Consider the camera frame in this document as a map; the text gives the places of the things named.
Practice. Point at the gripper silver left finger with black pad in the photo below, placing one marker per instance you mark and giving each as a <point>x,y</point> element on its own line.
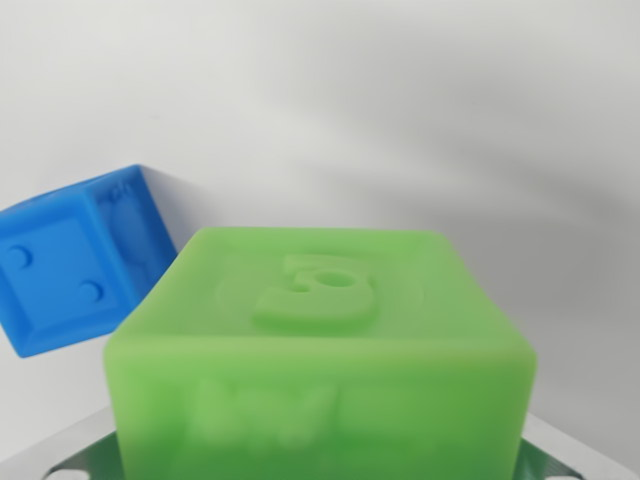
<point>65,450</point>

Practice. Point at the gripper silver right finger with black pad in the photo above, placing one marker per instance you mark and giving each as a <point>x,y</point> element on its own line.
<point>565,455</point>

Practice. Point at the green embossed cube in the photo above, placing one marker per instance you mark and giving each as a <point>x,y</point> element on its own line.
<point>320,360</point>

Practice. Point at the blue embossed cube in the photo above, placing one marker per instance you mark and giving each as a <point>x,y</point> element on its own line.
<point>65,280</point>

